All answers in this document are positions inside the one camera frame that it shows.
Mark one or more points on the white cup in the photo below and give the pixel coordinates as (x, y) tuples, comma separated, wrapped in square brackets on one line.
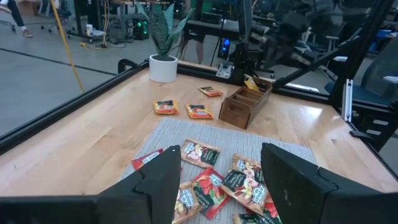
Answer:
[(89, 29)]

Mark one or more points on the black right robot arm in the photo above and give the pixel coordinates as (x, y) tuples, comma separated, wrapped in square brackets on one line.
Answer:
[(247, 56)]

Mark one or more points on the person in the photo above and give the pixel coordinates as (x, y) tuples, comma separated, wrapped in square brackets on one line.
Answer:
[(15, 14), (199, 49)]

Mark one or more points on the black aluminium table frame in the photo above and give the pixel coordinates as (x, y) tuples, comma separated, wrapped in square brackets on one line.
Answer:
[(62, 109)]

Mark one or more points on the wooden tea organizer box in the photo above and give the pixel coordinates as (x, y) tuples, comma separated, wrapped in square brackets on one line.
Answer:
[(236, 113)]

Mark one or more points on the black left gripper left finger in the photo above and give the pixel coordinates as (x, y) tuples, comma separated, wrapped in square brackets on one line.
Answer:
[(149, 193)]

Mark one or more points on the computer with blue lights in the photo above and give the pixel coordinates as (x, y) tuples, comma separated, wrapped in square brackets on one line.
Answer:
[(226, 45)]

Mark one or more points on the silver upright frame bracket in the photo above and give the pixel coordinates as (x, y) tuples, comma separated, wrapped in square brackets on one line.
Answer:
[(347, 99)]

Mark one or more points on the grey woven placemat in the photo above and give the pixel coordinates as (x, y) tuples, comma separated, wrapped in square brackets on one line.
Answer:
[(236, 138)]

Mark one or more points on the computer with green lights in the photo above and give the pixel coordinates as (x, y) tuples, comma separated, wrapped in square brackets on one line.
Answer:
[(141, 28)]

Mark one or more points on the white plant pot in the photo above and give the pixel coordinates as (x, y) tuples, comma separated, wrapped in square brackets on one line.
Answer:
[(163, 71)]

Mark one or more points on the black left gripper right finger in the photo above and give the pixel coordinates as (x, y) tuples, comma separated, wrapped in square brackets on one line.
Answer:
[(295, 186)]

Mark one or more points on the orange tea packet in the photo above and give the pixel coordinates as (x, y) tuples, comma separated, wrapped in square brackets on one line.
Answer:
[(251, 84), (211, 91), (199, 111), (165, 107)]

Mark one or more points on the blue office chair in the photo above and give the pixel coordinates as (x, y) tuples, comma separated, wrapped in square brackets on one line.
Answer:
[(373, 81)]

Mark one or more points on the green snake plant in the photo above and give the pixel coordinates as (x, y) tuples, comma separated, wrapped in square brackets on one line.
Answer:
[(164, 34)]

